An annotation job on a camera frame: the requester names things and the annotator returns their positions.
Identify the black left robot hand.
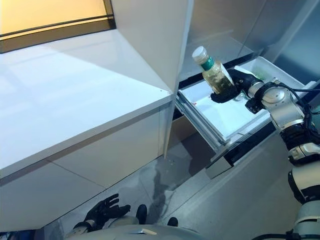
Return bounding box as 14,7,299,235
83,193,131,226

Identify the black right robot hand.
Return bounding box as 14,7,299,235
209,69,263,104

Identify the tea bottle with white cap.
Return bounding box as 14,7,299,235
191,46,237,96

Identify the fridge drawer with white bin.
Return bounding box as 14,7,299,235
174,56,320,180

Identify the stainless steel fridge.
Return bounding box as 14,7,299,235
169,0,320,180

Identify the steel fridge drawer front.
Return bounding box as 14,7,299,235
169,116,214,161

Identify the robot left leg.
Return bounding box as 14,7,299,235
136,204,149,225

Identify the grey robot torso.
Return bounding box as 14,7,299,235
82,223,201,240

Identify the tall white cabinet panel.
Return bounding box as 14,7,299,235
109,0,196,160

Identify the white counter cabinet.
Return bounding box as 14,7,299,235
0,28,176,232

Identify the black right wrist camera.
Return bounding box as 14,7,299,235
244,97,264,115

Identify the yellow lit window with frame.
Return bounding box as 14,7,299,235
0,0,119,55

